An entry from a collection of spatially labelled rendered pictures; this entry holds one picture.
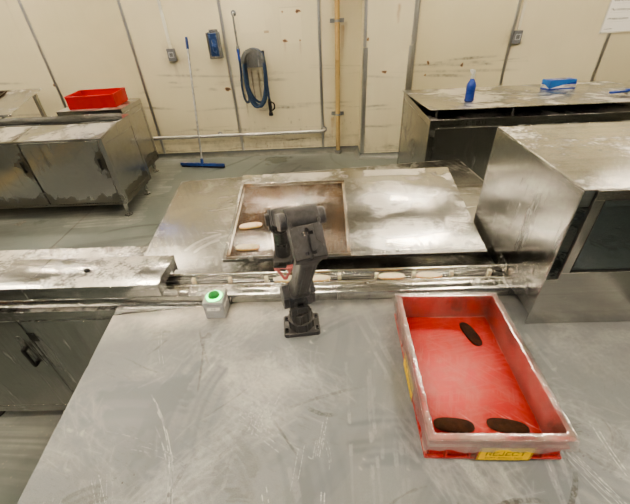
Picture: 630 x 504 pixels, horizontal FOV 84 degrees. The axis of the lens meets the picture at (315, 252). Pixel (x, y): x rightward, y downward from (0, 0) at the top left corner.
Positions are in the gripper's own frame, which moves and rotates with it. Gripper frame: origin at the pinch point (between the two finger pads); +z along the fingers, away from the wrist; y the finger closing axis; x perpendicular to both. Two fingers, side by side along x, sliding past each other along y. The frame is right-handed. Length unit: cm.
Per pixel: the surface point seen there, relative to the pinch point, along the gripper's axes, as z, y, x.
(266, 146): 82, -369, -62
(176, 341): 6.2, 26.3, -35.0
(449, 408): 6, 51, 47
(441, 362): 6, 37, 49
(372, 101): 23, -340, 76
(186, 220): 7, -53, -56
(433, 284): 2, 7, 54
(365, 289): 2.2, 8.2, 29.2
